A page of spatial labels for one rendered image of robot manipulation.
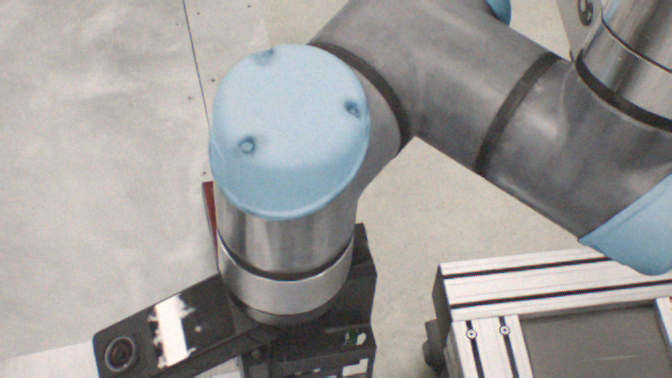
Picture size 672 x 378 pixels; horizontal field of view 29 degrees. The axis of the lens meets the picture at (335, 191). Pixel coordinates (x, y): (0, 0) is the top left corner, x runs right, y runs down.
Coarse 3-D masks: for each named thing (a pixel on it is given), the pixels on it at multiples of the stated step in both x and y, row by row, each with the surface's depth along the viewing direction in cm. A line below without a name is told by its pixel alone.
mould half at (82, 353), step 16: (48, 352) 94; (64, 352) 94; (80, 352) 94; (0, 368) 93; (16, 368) 93; (32, 368) 93; (48, 368) 93; (64, 368) 93; (80, 368) 93; (96, 368) 93; (224, 368) 93
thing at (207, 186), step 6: (204, 186) 109; (210, 186) 109; (204, 192) 109; (210, 192) 109; (210, 198) 109; (210, 204) 108; (210, 210) 108; (210, 216) 108; (210, 222) 108; (216, 222) 108; (216, 228) 107; (216, 234) 107; (216, 240) 107; (216, 246) 106; (216, 252) 106
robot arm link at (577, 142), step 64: (640, 0) 59; (576, 64) 63; (640, 64) 59; (512, 128) 64; (576, 128) 62; (640, 128) 60; (512, 192) 66; (576, 192) 63; (640, 192) 61; (640, 256) 63
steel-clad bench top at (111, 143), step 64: (0, 0) 122; (64, 0) 122; (128, 0) 123; (192, 0) 123; (256, 0) 124; (0, 64) 118; (64, 64) 118; (128, 64) 119; (192, 64) 119; (0, 128) 114; (64, 128) 114; (128, 128) 115; (192, 128) 115; (0, 192) 111; (64, 192) 111; (128, 192) 111; (192, 192) 111; (0, 256) 107; (64, 256) 107; (128, 256) 108; (192, 256) 108; (0, 320) 104; (64, 320) 104
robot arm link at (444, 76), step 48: (384, 0) 66; (432, 0) 66; (480, 0) 68; (336, 48) 64; (384, 48) 65; (432, 48) 65; (480, 48) 65; (528, 48) 65; (384, 96) 64; (432, 96) 65; (480, 96) 64; (432, 144) 67; (480, 144) 65
